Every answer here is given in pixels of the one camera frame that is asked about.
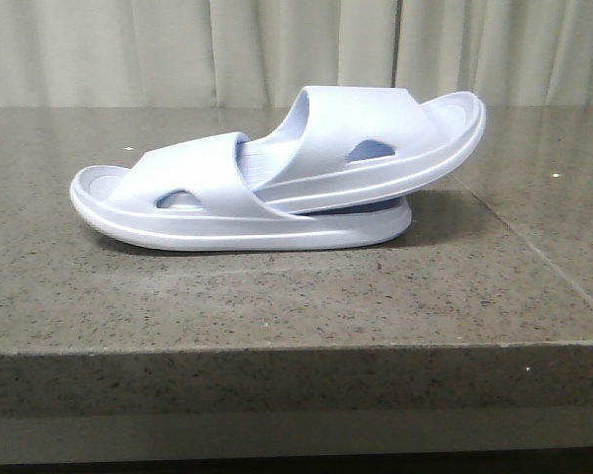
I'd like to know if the light blue slipper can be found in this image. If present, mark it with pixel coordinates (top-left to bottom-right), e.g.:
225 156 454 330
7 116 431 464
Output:
236 86 486 213
70 132 412 252

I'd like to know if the beige curtain backdrop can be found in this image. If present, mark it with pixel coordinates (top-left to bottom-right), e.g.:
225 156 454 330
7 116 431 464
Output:
0 1 593 108

